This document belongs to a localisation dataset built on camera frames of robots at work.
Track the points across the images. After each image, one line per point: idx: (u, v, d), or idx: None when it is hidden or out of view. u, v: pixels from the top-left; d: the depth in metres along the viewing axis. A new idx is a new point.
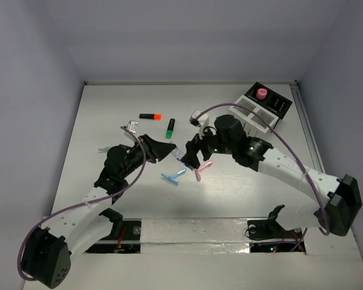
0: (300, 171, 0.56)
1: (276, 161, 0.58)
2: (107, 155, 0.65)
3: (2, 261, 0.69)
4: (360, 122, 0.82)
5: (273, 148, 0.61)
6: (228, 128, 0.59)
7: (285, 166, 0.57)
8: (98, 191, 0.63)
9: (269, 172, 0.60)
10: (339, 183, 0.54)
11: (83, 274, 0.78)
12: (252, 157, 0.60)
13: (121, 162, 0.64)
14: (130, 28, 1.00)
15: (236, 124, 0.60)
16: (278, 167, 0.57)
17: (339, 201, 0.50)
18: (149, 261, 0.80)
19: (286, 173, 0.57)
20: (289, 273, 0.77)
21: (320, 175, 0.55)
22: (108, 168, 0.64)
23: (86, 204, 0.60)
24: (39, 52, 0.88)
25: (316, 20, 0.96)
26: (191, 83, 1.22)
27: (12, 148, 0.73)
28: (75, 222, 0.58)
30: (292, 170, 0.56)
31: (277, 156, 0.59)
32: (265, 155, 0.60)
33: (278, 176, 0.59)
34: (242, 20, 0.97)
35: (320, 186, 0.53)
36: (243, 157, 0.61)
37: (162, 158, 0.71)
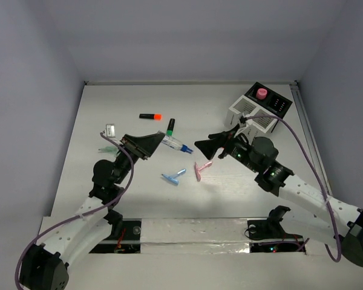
0: (322, 199, 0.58)
1: (296, 187, 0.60)
2: (95, 168, 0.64)
3: (4, 264, 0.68)
4: (362, 119, 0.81)
5: (294, 176, 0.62)
6: (265, 155, 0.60)
7: (305, 194, 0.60)
8: (92, 202, 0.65)
9: (285, 196, 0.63)
10: (359, 214, 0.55)
11: (82, 274, 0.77)
12: (273, 183, 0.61)
13: (109, 174, 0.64)
14: (130, 27, 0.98)
15: (273, 153, 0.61)
16: (298, 194, 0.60)
17: (359, 231, 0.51)
18: (149, 261, 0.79)
19: (307, 200, 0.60)
20: (290, 273, 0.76)
21: (340, 205, 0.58)
22: (97, 182, 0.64)
23: (80, 217, 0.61)
24: (39, 50, 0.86)
25: (319, 20, 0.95)
26: (192, 82, 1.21)
27: (12, 148, 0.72)
28: (71, 236, 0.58)
30: (313, 197, 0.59)
31: (297, 183, 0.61)
32: (285, 181, 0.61)
33: (299, 202, 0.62)
34: (245, 19, 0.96)
35: (339, 215, 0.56)
36: (264, 181, 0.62)
37: (152, 153, 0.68)
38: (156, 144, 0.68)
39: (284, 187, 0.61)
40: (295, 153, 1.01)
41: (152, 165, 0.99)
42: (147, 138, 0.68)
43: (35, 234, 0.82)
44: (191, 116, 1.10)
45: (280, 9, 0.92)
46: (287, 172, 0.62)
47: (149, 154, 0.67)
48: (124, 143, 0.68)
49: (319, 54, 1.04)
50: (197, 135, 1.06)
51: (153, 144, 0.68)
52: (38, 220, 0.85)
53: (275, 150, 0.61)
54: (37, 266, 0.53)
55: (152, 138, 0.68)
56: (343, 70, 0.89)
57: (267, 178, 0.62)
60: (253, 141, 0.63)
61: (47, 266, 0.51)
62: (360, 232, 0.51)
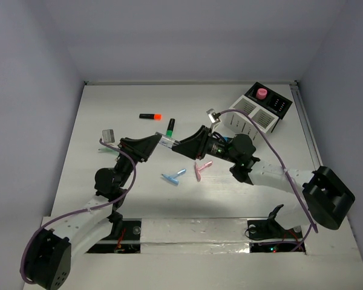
0: (280, 171, 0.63)
1: (261, 169, 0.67)
2: (96, 176, 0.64)
3: (4, 264, 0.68)
4: (361, 119, 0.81)
5: (261, 162, 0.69)
6: (244, 153, 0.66)
7: (268, 172, 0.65)
8: (99, 200, 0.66)
9: (255, 180, 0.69)
10: (314, 175, 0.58)
11: (82, 273, 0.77)
12: (245, 174, 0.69)
13: (111, 180, 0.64)
14: (130, 28, 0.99)
15: (251, 150, 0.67)
16: (263, 173, 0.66)
17: (314, 190, 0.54)
18: (149, 261, 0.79)
19: (270, 178, 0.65)
20: (290, 273, 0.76)
21: (298, 171, 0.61)
22: (99, 190, 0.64)
23: (88, 210, 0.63)
24: (39, 50, 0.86)
25: (319, 19, 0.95)
26: (192, 82, 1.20)
27: (13, 148, 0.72)
28: (79, 225, 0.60)
30: (274, 173, 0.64)
31: (262, 166, 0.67)
32: (252, 167, 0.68)
33: (267, 182, 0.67)
34: (245, 19, 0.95)
35: (296, 180, 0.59)
36: (240, 173, 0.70)
37: (150, 154, 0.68)
38: (152, 145, 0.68)
39: (251, 173, 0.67)
40: (295, 153, 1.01)
41: (152, 165, 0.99)
42: (144, 140, 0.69)
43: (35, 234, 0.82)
44: (191, 116, 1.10)
45: (279, 9, 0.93)
46: (256, 161, 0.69)
47: (146, 157, 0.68)
48: (122, 147, 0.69)
49: (319, 54, 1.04)
50: None
51: (150, 147, 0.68)
52: (39, 219, 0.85)
53: (253, 147, 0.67)
54: (40, 254, 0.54)
55: (150, 139, 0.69)
56: (343, 70, 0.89)
57: (241, 169, 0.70)
60: (233, 139, 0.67)
61: (53, 255, 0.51)
62: (315, 190, 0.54)
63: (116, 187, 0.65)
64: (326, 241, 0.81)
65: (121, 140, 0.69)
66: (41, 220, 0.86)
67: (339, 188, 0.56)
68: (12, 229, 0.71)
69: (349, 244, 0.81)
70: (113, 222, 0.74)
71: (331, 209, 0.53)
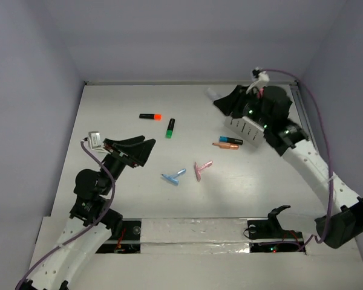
0: (326, 174, 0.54)
1: (305, 155, 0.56)
2: (78, 180, 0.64)
3: (4, 264, 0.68)
4: (361, 119, 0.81)
5: (308, 143, 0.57)
6: (276, 101, 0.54)
7: (311, 164, 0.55)
8: (74, 228, 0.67)
9: (290, 159, 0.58)
10: (357, 202, 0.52)
11: (81, 273, 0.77)
12: (282, 139, 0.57)
13: (92, 186, 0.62)
14: (130, 27, 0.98)
15: (286, 99, 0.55)
16: (305, 161, 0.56)
17: (348, 215, 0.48)
18: (149, 261, 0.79)
19: (311, 170, 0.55)
20: (290, 273, 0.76)
21: (343, 186, 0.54)
22: (79, 194, 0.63)
23: (62, 247, 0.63)
24: (39, 50, 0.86)
25: (319, 19, 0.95)
26: (192, 82, 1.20)
27: (13, 148, 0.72)
28: (56, 269, 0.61)
30: (318, 170, 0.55)
31: (308, 151, 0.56)
32: (297, 144, 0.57)
33: (301, 170, 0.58)
34: (245, 19, 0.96)
35: (337, 196, 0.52)
36: (274, 137, 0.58)
37: (146, 160, 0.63)
38: (147, 149, 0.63)
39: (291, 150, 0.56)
40: None
41: (152, 165, 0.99)
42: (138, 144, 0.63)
43: (35, 234, 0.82)
44: (191, 116, 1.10)
45: (280, 8, 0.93)
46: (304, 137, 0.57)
47: (140, 163, 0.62)
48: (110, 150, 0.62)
49: (319, 54, 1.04)
50: (196, 135, 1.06)
51: (143, 151, 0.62)
52: (38, 219, 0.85)
53: (288, 97, 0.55)
54: None
55: (143, 144, 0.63)
56: (343, 70, 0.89)
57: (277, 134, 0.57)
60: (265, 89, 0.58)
61: None
62: (349, 215, 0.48)
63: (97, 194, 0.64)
64: None
65: (107, 141, 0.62)
66: (41, 220, 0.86)
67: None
68: (12, 229, 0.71)
69: (349, 244, 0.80)
70: (110, 228, 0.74)
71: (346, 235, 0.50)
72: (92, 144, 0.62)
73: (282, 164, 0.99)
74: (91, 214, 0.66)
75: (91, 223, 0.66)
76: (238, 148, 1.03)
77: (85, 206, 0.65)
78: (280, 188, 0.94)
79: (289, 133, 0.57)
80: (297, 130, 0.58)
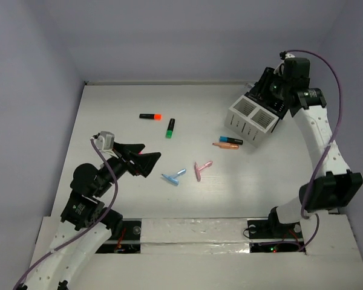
0: (326, 140, 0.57)
1: (314, 119, 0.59)
2: (75, 176, 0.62)
3: (4, 264, 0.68)
4: (361, 119, 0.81)
5: (322, 110, 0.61)
6: (296, 62, 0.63)
7: (317, 126, 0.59)
8: (65, 232, 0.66)
9: (300, 119, 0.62)
10: (344, 173, 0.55)
11: (82, 273, 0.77)
12: (299, 99, 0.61)
13: (89, 182, 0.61)
14: (130, 28, 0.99)
15: (302, 66, 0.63)
16: (311, 124, 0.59)
17: (328, 182, 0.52)
18: (149, 261, 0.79)
19: (313, 132, 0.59)
20: (290, 273, 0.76)
21: (336, 156, 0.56)
22: (75, 189, 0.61)
23: (52, 253, 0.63)
24: (39, 51, 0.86)
25: (319, 19, 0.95)
26: (192, 82, 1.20)
27: (13, 148, 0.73)
28: (50, 274, 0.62)
30: (320, 133, 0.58)
31: (319, 116, 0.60)
32: (310, 108, 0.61)
33: (307, 134, 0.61)
34: (245, 19, 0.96)
35: (327, 162, 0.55)
36: (291, 97, 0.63)
37: (150, 172, 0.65)
38: (152, 162, 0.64)
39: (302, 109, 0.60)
40: (295, 153, 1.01)
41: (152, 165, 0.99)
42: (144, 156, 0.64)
43: (35, 234, 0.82)
44: (191, 117, 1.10)
45: (280, 8, 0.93)
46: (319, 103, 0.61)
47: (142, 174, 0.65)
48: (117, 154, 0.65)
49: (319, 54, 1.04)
50: (196, 135, 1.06)
51: (147, 164, 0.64)
52: (39, 219, 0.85)
53: (307, 60, 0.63)
54: None
55: (150, 155, 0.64)
56: (343, 69, 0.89)
57: (296, 93, 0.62)
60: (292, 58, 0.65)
61: None
62: (330, 183, 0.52)
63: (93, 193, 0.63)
64: (326, 241, 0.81)
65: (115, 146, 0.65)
66: (41, 220, 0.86)
67: (346, 196, 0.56)
68: (13, 229, 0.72)
69: (349, 244, 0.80)
70: (110, 228, 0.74)
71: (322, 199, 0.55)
72: (103, 145, 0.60)
73: (282, 164, 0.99)
74: (83, 217, 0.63)
75: (82, 225, 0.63)
76: (238, 148, 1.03)
77: (77, 208, 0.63)
78: (280, 188, 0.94)
79: (308, 95, 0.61)
80: (316, 94, 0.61)
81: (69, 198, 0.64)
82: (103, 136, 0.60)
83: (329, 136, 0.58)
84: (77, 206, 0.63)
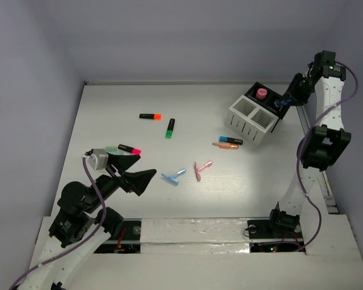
0: (332, 102, 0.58)
1: (328, 86, 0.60)
2: (65, 191, 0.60)
3: (4, 264, 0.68)
4: (361, 119, 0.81)
5: (339, 81, 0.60)
6: (322, 51, 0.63)
7: (328, 92, 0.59)
8: (52, 245, 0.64)
9: (318, 87, 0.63)
10: (337, 130, 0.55)
11: (81, 273, 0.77)
12: (320, 71, 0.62)
13: (77, 202, 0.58)
14: (130, 27, 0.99)
15: (330, 54, 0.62)
16: (325, 90, 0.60)
17: (320, 130, 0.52)
18: (149, 261, 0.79)
19: (323, 97, 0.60)
20: (290, 273, 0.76)
21: (336, 118, 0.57)
22: (62, 207, 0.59)
23: (39, 266, 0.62)
24: (39, 51, 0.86)
25: (319, 19, 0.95)
26: (192, 82, 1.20)
27: (13, 148, 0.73)
28: (39, 284, 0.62)
30: (329, 98, 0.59)
31: (334, 84, 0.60)
32: (329, 78, 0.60)
33: (319, 100, 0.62)
34: (245, 19, 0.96)
35: (325, 120, 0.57)
36: (316, 74, 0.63)
37: (143, 190, 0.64)
38: (147, 179, 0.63)
39: (322, 78, 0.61)
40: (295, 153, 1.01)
41: (152, 164, 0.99)
42: (140, 173, 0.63)
43: (35, 234, 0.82)
44: (191, 116, 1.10)
45: (279, 8, 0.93)
46: (340, 76, 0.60)
47: (135, 191, 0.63)
48: (111, 171, 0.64)
49: None
50: (196, 135, 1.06)
51: (142, 181, 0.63)
52: (38, 220, 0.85)
53: (334, 52, 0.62)
54: None
55: (146, 173, 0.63)
56: None
57: (319, 66, 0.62)
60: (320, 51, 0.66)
61: None
62: (320, 132, 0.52)
63: (81, 211, 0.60)
64: (325, 241, 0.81)
65: (110, 162, 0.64)
66: (40, 220, 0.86)
67: (336, 152, 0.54)
68: (13, 229, 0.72)
69: (348, 244, 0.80)
70: (109, 231, 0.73)
71: (311, 150, 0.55)
72: (95, 165, 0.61)
73: (282, 164, 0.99)
74: (68, 235, 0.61)
75: (69, 242, 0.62)
76: (238, 148, 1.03)
77: (63, 225, 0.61)
78: (280, 188, 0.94)
79: (331, 69, 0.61)
80: (340, 69, 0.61)
81: (58, 212, 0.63)
82: (96, 155, 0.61)
83: (336, 101, 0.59)
84: (64, 223, 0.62)
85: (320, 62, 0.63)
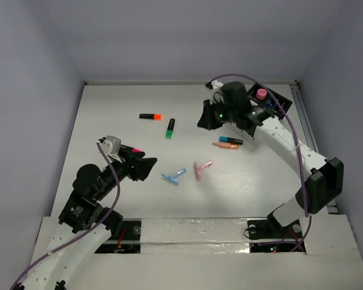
0: (293, 142, 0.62)
1: (271, 130, 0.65)
2: (78, 175, 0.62)
3: (4, 265, 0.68)
4: (361, 119, 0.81)
5: (273, 121, 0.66)
6: (233, 91, 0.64)
7: (279, 135, 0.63)
8: (62, 233, 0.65)
9: (261, 135, 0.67)
10: (325, 164, 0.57)
11: (82, 276, 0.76)
12: (250, 120, 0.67)
13: (92, 182, 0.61)
14: (130, 27, 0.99)
15: (241, 90, 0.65)
16: (273, 135, 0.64)
17: (318, 177, 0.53)
18: (149, 261, 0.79)
19: (277, 142, 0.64)
20: (290, 273, 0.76)
21: (310, 151, 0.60)
22: (77, 189, 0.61)
23: (49, 254, 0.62)
24: (39, 51, 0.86)
25: (319, 19, 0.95)
26: (192, 83, 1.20)
27: (13, 147, 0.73)
28: (47, 275, 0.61)
30: (285, 140, 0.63)
31: (275, 127, 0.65)
32: (264, 122, 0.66)
33: (270, 143, 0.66)
34: (245, 19, 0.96)
35: (305, 161, 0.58)
36: (244, 119, 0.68)
37: (147, 175, 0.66)
38: (150, 166, 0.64)
39: (260, 127, 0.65)
40: None
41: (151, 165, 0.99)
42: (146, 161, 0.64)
43: (34, 234, 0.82)
44: (191, 117, 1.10)
45: (279, 8, 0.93)
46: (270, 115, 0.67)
47: (141, 177, 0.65)
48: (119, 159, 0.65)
49: (319, 54, 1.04)
50: (196, 135, 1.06)
51: (146, 168, 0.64)
52: (38, 219, 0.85)
53: (242, 85, 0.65)
54: None
55: (147, 160, 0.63)
56: (343, 70, 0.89)
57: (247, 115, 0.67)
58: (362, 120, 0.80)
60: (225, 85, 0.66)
61: None
62: (319, 177, 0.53)
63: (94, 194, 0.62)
64: (326, 241, 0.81)
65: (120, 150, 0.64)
66: (40, 220, 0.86)
67: (338, 183, 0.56)
68: (12, 229, 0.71)
69: (348, 244, 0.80)
70: (109, 229, 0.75)
71: (320, 197, 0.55)
72: (109, 149, 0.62)
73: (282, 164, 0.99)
74: (80, 220, 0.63)
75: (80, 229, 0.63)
76: (238, 148, 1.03)
77: (75, 211, 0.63)
78: (280, 188, 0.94)
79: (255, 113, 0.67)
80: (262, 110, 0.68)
81: (69, 199, 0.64)
82: (111, 140, 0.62)
83: (293, 139, 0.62)
84: (75, 208, 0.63)
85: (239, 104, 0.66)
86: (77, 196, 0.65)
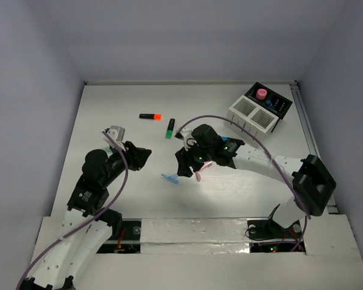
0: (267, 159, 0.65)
1: (247, 155, 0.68)
2: (87, 159, 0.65)
3: (4, 264, 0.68)
4: (361, 119, 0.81)
5: (245, 147, 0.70)
6: (203, 133, 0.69)
7: (254, 157, 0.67)
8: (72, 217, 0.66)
9: (241, 165, 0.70)
10: (302, 164, 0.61)
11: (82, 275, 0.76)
12: (226, 156, 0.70)
13: (103, 164, 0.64)
14: (130, 28, 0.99)
15: (209, 132, 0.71)
16: (249, 159, 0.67)
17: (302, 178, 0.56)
18: (149, 260, 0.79)
19: (256, 165, 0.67)
20: (290, 273, 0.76)
21: (285, 159, 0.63)
22: (88, 170, 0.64)
23: (62, 240, 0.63)
24: (39, 51, 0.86)
25: (318, 19, 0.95)
26: (192, 83, 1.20)
27: (13, 147, 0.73)
28: (59, 263, 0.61)
30: (261, 159, 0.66)
31: (248, 151, 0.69)
32: (237, 153, 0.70)
33: (251, 168, 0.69)
34: (245, 19, 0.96)
35: (285, 168, 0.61)
36: (221, 156, 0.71)
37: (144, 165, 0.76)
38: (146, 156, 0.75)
39: (236, 159, 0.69)
40: (295, 153, 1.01)
41: (151, 165, 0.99)
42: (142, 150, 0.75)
43: (34, 234, 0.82)
44: (191, 117, 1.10)
45: (279, 8, 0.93)
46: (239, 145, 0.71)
47: (140, 165, 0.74)
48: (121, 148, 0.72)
49: (319, 54, 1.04)
50: None
51: (143, 156, 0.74)
52: (39, 219, 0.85)
53: (207, 126, 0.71)
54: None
55: (143, 151, 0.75)
56: (343, 70, 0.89)
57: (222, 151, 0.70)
58: (362, 121, 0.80)
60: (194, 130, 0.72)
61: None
62: (304, 179, 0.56)
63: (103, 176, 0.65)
64: (326, 241, 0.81)
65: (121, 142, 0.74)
66: (40, 220, 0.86)
67: (325, 176, 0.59)
68: (13, 229, 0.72)
69: (348, 244, 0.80)
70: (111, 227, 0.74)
71: (317, 197, 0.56)
72: (115, 135, 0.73)
73: None
74: (91, 203, 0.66)
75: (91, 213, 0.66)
76: None
77: (83, 196, 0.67)
78: (279, 188, 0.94)
79: (227, 148, 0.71)
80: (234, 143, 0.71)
81: (76, 186, 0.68)
82: (115, 128, 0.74)
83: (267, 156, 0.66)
84: (84, 193, 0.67)
85: (212, 144, 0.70)
86: (84, 183, 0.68)
